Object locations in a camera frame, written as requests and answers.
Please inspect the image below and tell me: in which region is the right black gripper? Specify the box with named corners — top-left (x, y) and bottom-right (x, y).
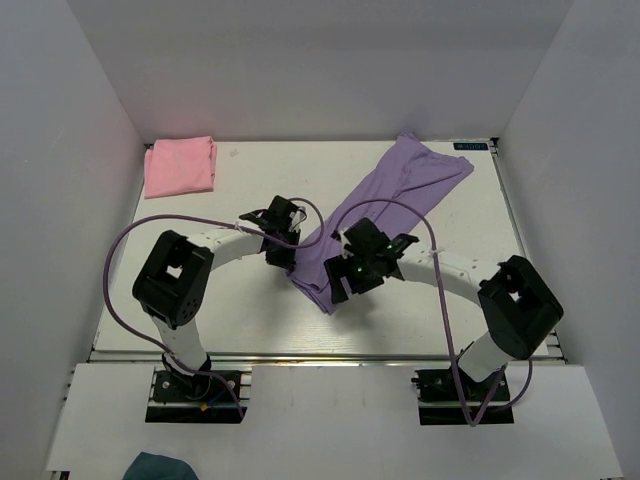
top-left (324, 250), bottom-right (385, 305)

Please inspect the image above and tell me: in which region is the purple t shirt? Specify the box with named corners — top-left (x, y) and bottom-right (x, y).
top-left (288, 132), bottom-right (474, 315)

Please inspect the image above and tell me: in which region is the pink t shirt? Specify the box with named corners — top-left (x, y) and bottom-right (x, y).
top-left (144, 136), bottom-right (217, 199)

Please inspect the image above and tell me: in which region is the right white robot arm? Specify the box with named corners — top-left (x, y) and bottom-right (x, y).
top-left (324, 218), bottom-right (564, 399)

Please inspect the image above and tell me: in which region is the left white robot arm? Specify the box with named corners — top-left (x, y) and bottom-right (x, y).
top-left (132, 196), bottom-right (306, 399)

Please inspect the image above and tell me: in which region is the blue table label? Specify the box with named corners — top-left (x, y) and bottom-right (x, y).
top-left (453, 142), bottom-right (489, 151)

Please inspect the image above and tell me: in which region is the dark teal cloth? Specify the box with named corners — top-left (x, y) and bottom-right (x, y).
top-left (123, 452), bottom-right (198, 480)

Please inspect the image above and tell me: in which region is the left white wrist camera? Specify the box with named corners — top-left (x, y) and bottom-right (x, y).
top-left (292, 206), bottom-right (307, 225)

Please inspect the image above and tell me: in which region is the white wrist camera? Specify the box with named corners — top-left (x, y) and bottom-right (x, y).
top-left (337, 230), bottom-right (352, 257)
top-left (292, 206), bottom-right (307, 225)

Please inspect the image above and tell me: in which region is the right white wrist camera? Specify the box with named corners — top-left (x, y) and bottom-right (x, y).
top-left (337, 230), bottom-right (352, 257)

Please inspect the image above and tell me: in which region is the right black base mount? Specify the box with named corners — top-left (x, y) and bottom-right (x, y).
top-left (409, 367), bottom-right (516, 427)

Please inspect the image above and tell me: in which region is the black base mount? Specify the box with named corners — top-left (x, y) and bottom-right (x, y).
top-left (145, 368), bottom-right (251, 425)
top-left (409, 367), bottom-right (516, 427)

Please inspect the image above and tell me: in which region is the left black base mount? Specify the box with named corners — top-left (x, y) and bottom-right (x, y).
top-left (145, 368), bottom-right (251, 425)

